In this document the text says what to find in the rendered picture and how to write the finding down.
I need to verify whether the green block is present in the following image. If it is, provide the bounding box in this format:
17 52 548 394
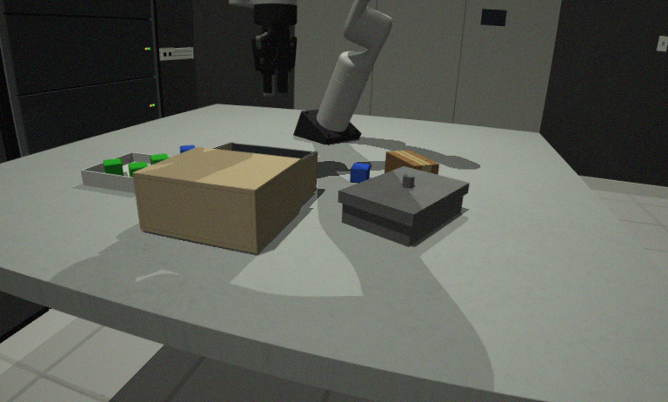
150 154 168 165
103 158 124 176
128 162 148 177

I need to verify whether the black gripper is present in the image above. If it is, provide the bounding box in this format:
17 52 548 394
251 3 297 97

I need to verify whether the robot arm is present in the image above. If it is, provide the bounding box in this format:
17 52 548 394
229 0 392 132

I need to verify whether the brown cardboard box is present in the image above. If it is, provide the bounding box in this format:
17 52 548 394
384 151 439 174

